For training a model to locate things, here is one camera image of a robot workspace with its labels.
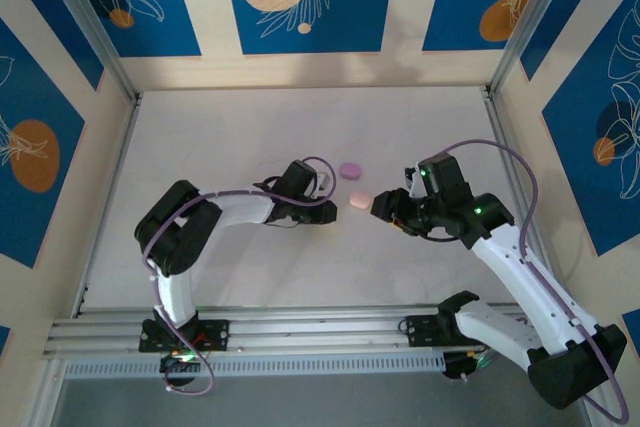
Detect aluminium mounting rail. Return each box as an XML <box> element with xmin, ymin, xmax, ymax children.
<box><xmin>42</xmin><ymin>302</ymin><xmax>595</xmax><ymax>359</ymax></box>

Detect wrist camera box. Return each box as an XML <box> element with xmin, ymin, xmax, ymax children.
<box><xmin>312</xmin><ymin>173</ymin><xmax>335</xmax><ymax>197</ymax></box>
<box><xmin>402</xmin><ymin>163</ymin><xmax>425</xmax><ymax>199</ymax></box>

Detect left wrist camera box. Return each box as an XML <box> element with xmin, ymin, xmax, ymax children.
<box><xmin>312</xmin><ymin>173</ymin><xmax>335</xmax><ymax>197</ymax></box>

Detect black cable connector block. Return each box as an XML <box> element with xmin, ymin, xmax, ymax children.
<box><xmin>442</xmin><ymin>349</ymin><xmax>497</xmax><ymax>382</ymax></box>
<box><xmin>158</xmin><ymin>351</ymin><xmax>207</xmax><ymax>389</ymax></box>

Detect grey slotted cable duct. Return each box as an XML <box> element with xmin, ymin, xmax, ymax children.
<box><xmin>62</xmin><ymin>352</ymin><xmax>447</xmax><ymax>380</ymax></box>

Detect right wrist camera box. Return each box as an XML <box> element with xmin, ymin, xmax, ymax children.
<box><xmin>402</xmin><ymin>163</ymin><xmax>425</xmax><ymax>199</ymax></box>

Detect aluminium frame leg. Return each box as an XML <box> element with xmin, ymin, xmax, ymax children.
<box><xmin>24</xmin><ymin>359</ymin><xmax>69</xmax><ymax>427</ymax></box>

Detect aluminium frame post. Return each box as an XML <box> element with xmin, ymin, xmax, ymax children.
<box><xmin>485</xmin><ymin>0</ymin><xmax>579</xmax><ymax>98</ymax></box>
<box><xmin>35</xmin><ymin>0</ymin><xmax>144</xmax><ymax>104</ymax></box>

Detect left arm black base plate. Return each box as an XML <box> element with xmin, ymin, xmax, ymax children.
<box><xmin>138</xmin><ymin>318</ymin><xmax>231</xmax><ymax>354</ymax></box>

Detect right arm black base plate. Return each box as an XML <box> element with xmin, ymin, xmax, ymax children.
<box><xmin>401</xmin><ymin>313</ymin><xmax>500</xmax><ymax>349</ymax></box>

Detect aluminium table side rail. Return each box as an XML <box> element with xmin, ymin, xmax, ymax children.
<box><xmin>71</xmin><ymin>95</ymin><xmax>144</xmax><ymax>319</ymax></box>
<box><xmin>480</xmin><ymin>86</ymin><xmax>561</xmax><ymax>308</ymax></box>

